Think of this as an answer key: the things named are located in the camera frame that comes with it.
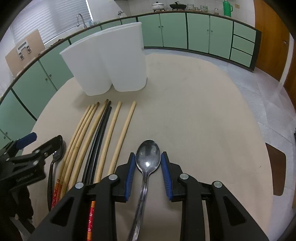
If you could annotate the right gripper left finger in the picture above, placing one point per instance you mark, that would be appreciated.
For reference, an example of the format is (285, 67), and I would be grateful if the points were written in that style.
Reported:
(68, 220)

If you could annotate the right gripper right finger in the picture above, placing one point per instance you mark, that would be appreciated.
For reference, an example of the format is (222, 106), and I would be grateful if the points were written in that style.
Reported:
(228, 219)

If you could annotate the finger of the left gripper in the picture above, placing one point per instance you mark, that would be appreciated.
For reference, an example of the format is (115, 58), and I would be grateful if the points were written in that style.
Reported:
(53, 145)
(25, 141)

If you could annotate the black handled metal spoon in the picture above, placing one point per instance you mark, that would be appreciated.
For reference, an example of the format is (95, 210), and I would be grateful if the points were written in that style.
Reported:
(57, 155)

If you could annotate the wooden chopstick red end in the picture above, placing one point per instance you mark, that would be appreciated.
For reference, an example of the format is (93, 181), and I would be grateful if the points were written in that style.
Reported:
(78, 163)

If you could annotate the green lower kitchen cabinets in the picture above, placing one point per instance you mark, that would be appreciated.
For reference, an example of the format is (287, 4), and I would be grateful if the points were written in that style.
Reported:
(206, 34)

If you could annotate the brown wooden chair seat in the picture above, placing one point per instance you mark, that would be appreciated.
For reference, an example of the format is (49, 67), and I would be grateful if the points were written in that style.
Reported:
(278, 168)

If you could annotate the cardboard board with device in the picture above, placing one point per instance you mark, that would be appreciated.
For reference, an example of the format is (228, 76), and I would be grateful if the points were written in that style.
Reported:
(25, 52)

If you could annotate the white double utensil holder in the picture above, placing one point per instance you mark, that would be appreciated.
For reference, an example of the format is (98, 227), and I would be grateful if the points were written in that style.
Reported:
(110, 58)

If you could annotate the white window blinds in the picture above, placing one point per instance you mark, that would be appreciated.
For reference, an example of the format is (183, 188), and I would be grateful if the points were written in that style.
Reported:
(51, 18)

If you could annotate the brown wooden door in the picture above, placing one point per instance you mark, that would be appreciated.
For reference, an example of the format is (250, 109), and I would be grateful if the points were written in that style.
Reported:
(275, 38)

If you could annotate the white cooking pot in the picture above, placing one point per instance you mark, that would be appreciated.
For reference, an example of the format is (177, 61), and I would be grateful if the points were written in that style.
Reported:
(158, 6)

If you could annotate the black wok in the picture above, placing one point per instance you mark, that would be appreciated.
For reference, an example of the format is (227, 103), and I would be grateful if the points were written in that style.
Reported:
(177, 6)

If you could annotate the glass jars on counter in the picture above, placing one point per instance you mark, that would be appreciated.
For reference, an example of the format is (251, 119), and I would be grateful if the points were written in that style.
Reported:
(202, 9)

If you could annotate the green thermos jug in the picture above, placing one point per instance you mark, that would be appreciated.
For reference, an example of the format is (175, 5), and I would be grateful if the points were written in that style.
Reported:
(227, 8)

